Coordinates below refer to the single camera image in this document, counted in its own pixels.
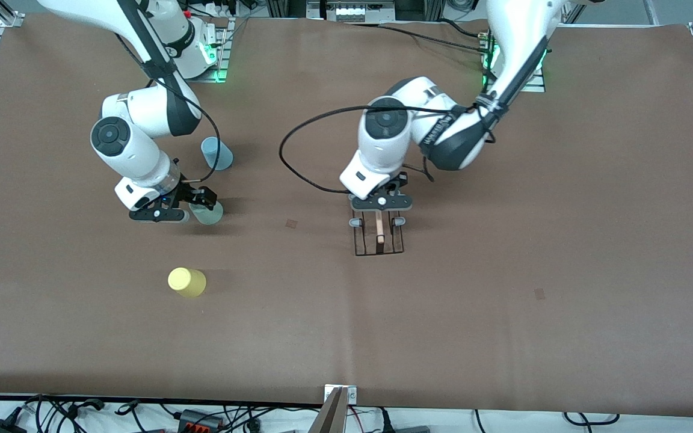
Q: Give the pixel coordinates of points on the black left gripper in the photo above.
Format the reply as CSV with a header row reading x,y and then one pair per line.
x,y
399,181

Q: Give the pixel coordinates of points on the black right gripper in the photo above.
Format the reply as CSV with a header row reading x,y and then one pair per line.
x,y
188,192

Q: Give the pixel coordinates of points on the mint green plastic cup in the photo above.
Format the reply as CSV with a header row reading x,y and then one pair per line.
x,y
210,216

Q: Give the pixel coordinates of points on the yellow plastic cup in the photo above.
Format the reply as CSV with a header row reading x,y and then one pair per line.
x,y
187,282

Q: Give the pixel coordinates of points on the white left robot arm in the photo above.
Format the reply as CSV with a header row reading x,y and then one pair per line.
x,y
382,144

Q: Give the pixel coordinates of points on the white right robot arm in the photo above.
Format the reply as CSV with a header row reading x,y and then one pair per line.
x,y
130,144

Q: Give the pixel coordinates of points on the blue plastic cup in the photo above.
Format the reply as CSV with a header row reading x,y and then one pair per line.
x,y
219,157

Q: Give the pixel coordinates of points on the white power strip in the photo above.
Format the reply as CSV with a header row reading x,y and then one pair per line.
x,y
349,12

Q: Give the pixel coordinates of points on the black orange power brick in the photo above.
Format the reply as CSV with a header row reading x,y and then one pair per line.
x,y
199,420

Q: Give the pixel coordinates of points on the black power adapter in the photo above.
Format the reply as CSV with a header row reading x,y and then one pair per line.
x,y
0,427

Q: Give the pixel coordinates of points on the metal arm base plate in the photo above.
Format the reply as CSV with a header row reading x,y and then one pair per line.
x,y
536,84
221,42

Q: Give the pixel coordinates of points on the aluminium profile post with bracket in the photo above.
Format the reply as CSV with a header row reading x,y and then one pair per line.
x,y
331,415

